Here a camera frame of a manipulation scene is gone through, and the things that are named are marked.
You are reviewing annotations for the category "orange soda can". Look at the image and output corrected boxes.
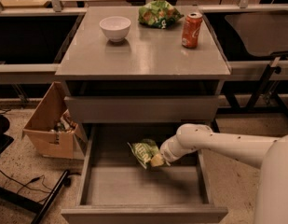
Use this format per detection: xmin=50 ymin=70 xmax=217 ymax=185
xmin=182 ymin=12 xmax=202 ymax=49

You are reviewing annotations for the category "black table leg frame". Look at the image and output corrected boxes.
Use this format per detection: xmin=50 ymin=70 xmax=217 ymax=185
xmin=0 ymin=169 xmax=72 ymax=224

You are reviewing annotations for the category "cardboard box with items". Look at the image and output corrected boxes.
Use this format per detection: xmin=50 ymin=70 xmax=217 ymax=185
xmin=22 ymin=82 xmax=87 ymax=160

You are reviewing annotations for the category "green jalapeno chip bag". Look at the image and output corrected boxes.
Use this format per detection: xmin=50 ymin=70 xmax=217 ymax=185
xmin=128 ymin=139 xmax=160 ymax=169

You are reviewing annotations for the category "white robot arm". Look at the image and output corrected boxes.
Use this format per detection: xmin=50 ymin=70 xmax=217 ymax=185
xmin=159 ymin=123 xmax=288 ymax=224

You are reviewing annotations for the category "closed grey top drawer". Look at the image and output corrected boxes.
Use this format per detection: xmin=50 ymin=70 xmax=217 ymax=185
xmin=64 ymin=96 xmax=218 ymax=123

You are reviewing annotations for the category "grey drawer cabinet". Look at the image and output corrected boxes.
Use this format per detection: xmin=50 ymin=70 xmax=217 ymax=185
xmin=55 ymin=5 xmax=231 ymax=224

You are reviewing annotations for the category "open grey middle drawer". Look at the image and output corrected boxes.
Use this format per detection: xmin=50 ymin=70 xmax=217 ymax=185
xmin=62 ymin=123 xmax=228 ymax=224

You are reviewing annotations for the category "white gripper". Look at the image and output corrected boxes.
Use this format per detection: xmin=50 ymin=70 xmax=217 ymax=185
xmin=150 ymin=135 xmax=194 ymax=167

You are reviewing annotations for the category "black chair base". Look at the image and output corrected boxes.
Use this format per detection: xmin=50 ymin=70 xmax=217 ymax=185
xmin=0 ymin=114 xmax=14 ymax=155

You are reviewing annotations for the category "white bowl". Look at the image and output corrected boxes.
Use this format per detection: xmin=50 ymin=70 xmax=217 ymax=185
xmin=100 ymin=16 xmax=131 ymax=42

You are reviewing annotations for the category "black floor cable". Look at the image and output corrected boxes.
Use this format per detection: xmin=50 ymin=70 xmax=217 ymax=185
xmin=0 ymin=164 xmax=54 ymax=203

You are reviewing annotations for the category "green orange chip bag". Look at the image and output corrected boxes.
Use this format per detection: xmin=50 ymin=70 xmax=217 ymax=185
xmin=138 ymin=0 xmax=184 ymax=29

